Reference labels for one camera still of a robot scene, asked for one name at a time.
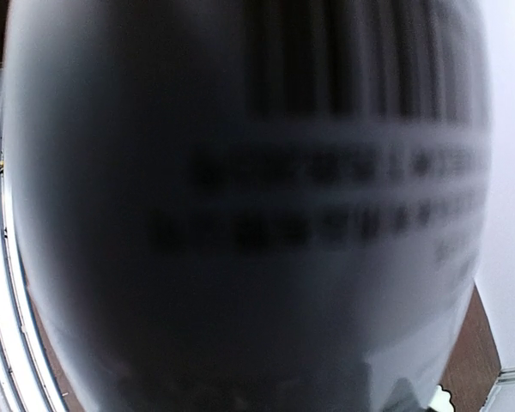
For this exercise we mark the front aluminium rail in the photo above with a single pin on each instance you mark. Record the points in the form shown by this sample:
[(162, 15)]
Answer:
[(27, 381)]

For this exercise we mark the right aluminium corner post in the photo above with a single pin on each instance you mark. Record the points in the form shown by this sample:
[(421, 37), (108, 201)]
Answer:
[(501, 398)]

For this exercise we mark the white scalloped bowl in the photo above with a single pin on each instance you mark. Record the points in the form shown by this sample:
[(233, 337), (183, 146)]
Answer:
[(441, 401)]

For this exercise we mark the white shuttlecock tube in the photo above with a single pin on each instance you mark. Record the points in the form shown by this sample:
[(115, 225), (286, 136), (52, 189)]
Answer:
[(248, 205)]

